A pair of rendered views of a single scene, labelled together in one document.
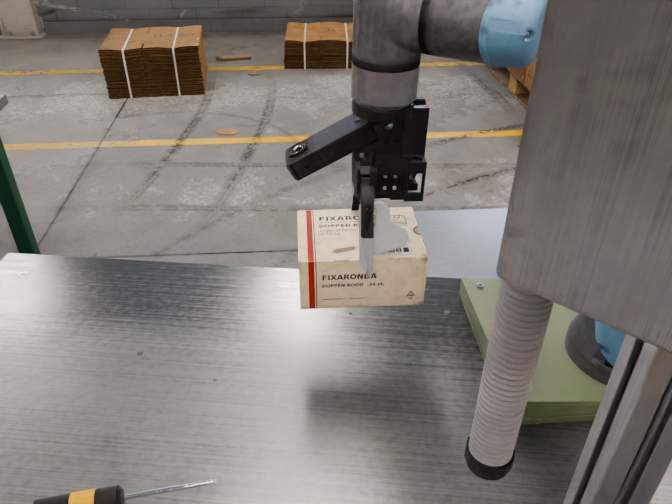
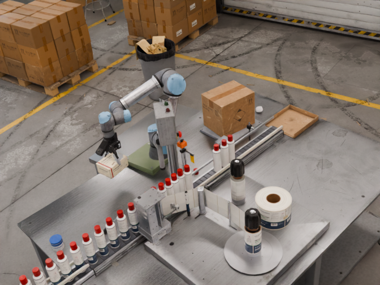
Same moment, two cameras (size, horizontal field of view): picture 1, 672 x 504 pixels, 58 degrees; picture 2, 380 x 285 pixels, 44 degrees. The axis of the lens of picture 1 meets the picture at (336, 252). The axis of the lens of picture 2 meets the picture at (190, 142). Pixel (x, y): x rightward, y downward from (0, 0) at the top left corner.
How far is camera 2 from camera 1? 2.40 m
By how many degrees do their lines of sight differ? 37
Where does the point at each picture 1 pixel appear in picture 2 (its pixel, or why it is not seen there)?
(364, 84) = (108, 134)
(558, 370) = (154, 162)
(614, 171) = (165, 135)
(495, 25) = (126, 118)
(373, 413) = (133, 189)
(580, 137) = (163, 134)
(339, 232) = (108, 162)
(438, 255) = not seen: hidden behind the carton
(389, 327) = (119, 176)
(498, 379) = (160, 156)
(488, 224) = not seen: hidden behind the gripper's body
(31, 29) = not seen: outside the picture
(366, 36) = (106, 128)
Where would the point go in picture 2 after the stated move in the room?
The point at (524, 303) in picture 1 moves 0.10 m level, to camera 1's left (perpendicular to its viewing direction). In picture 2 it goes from (160, 148) to (148, 157)
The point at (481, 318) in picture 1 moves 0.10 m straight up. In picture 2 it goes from (134, 163) to (132, 151)
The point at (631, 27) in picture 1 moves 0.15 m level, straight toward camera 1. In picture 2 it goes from (163, 128) to (173, 142)
